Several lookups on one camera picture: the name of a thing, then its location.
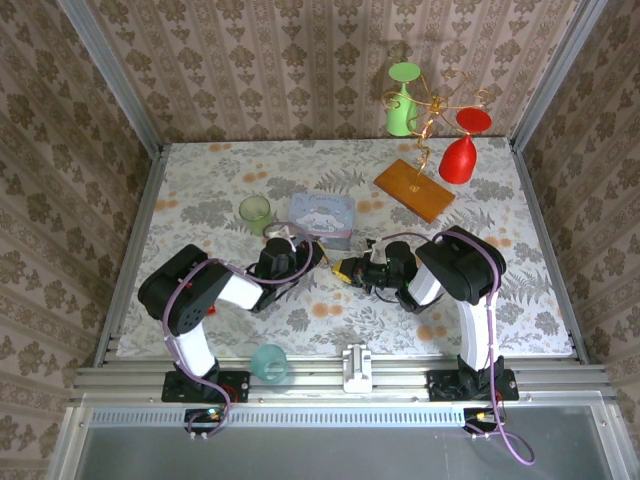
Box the blue cartoon tin box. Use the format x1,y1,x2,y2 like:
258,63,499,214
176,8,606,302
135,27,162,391
288,192,357,251

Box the green translucent tumbler cup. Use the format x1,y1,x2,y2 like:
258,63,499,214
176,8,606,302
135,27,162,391
238,195,274,237

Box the floral fern table mat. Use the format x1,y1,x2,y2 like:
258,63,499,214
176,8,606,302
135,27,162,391
117,139,574,359

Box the teal translucent cup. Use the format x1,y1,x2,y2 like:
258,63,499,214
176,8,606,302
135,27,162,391
250,343,289,385

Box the red wine glass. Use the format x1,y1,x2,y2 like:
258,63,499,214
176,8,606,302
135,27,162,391
438,108,493,185

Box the green wine glass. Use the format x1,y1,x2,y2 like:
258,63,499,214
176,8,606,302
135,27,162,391
384,62,422,139

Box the left black electronics board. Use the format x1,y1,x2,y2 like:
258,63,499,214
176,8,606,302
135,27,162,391
184,407,226,435

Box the black electronics board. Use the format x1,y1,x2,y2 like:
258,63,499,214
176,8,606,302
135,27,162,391
184,407,226,435
463,407,506,434

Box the right black electronics board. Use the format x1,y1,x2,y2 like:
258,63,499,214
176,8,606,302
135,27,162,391
463,407,506,434

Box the grey metal lower tray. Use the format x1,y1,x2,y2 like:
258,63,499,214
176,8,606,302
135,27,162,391
47,404,639,480

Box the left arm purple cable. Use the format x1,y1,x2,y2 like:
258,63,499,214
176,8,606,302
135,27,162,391
162,224,316,441

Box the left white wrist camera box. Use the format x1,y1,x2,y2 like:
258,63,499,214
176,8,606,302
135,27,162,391
263,223,301,242

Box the gold wire rack wooden base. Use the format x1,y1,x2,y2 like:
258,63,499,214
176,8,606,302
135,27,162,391
373,67,496,224

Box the white plastic mount bracket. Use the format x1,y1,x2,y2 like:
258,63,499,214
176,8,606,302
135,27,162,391
341,343,373,394

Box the aluminium frame cross rails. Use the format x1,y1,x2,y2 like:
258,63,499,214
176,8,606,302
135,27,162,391
72,357,614,402

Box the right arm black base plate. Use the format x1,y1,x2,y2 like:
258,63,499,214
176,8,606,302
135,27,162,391
427,368,520,402

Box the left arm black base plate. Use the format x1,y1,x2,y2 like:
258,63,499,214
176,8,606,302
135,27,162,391
160,370,251,404

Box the aluminium frame side rail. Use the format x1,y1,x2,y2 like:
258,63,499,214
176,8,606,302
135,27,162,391
509,139,589,364
94,144,166,366

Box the grey slotted cable duct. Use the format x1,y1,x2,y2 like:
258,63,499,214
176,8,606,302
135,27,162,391
87,405,501,426

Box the aluminium frame corner post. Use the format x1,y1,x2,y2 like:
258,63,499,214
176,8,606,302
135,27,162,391
509,0,609,151
57,0,164,151

